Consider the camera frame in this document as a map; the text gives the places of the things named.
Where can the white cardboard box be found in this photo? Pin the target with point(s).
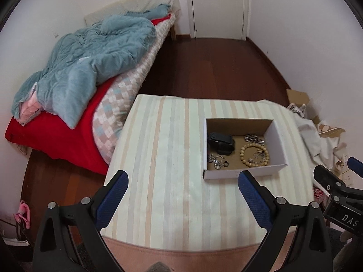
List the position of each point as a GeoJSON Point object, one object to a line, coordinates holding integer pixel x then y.
{"type": "Point", "coordinates": [221, 173]}

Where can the white cloth pile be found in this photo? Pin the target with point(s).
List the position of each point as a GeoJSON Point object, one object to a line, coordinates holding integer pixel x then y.
{"type": "Point", "coordinates": [314, 138]}

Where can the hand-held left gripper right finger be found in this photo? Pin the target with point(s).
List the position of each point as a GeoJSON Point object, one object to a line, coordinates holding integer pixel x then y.
{"type": "Point", "coordinates": [255, 201]}

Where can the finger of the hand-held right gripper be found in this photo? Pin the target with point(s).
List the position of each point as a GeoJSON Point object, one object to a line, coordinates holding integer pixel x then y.
{"type": "Point", "coordinates": [356, 165]}
{"type": "Point", "coordinates": [326, 180]}

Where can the striped tablecloth with pink band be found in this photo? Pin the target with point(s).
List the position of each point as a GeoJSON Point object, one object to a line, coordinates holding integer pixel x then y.
{"type": "Point", "coordinates": [158, 161]}

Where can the white door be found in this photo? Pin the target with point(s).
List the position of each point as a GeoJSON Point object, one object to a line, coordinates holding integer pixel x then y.
{"type": "Point", "coordinates": [218, 5]}

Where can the pink blanket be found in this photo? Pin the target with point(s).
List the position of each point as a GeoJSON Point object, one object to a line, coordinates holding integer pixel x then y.
{"type": "Point", "coordinates": [28, 107]}

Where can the blue quilt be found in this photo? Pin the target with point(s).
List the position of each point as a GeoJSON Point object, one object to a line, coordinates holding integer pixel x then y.
{"type": "Point", "coordinates": [85, 62]}

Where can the beige patterned cloth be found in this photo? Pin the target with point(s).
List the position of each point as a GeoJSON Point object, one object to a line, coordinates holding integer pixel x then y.
{"type": "Point", "coordinates": [331, 127]}

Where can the white power outlet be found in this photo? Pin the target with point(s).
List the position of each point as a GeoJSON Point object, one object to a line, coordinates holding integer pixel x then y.
{"type": "Point", "coordinates": [347, 172]}

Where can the red patterned cloth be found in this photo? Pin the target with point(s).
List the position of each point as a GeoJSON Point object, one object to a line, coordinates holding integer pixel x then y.
{"type": "Point", "coordinates": [318, 194]}

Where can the black fitness band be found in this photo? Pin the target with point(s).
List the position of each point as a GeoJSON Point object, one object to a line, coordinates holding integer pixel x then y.
{"type": "Point", "coordinates": [219, 140]}

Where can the wooden bed leg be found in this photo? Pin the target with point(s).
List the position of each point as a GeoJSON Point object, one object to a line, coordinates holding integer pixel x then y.
{"type": "Point", "coordinates": [173, 32]}

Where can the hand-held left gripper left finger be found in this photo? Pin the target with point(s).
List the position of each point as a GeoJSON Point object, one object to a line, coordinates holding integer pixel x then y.
{"type": "Point", "coordinates": [113, 198]}

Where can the brown cardboard box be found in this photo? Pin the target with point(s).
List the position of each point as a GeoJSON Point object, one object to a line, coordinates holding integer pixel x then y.
{"type": "Point", "coordinates": [297, 96]}

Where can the pink hanger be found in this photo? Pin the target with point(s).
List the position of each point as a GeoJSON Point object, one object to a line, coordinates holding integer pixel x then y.
{"type": "Point", "coordinates": [24, 212]}

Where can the checkered mattress cover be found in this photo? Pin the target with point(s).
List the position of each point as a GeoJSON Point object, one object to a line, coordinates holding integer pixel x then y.
{"type": "Point", "coordinates": [119, 104]}

